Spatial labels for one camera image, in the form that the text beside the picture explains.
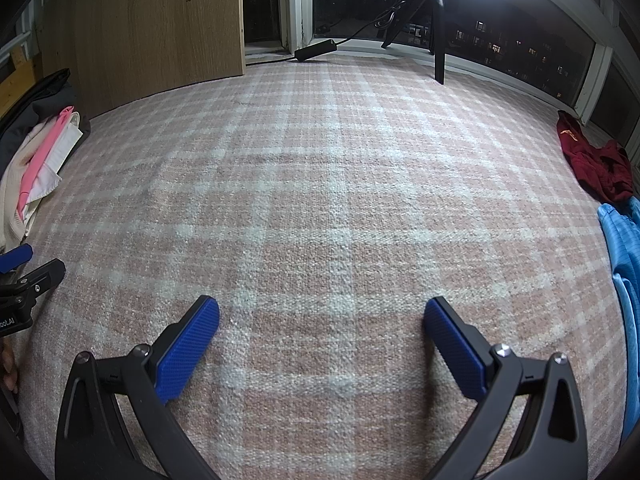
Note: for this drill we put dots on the wooden cabinet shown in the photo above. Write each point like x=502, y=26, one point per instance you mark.
x=140, y=25

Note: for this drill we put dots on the black power adapter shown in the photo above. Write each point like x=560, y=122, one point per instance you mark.
x=315, y=49

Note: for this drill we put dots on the yellow wooden box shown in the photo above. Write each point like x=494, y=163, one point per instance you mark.
x=15, y=85

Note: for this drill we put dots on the black tripod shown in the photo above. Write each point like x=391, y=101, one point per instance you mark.
x=438, y=35

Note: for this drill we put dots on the person's left hand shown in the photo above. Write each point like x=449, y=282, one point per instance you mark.
x=7, y=367

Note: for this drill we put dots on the pink and white cloth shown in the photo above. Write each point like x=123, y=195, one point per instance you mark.
x=12, y=200

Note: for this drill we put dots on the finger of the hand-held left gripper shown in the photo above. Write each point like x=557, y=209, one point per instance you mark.
x=47, y=275
x=15, y=257

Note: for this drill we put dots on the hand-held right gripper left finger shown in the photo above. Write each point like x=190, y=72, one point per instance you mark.
x=190, y=350

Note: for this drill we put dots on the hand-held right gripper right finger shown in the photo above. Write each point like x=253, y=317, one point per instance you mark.
x=455, y=345

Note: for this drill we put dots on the maroon garment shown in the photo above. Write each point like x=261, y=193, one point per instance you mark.
x=595, y=165

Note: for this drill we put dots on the blue satin garment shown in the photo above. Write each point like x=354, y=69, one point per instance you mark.
x=625, y=260

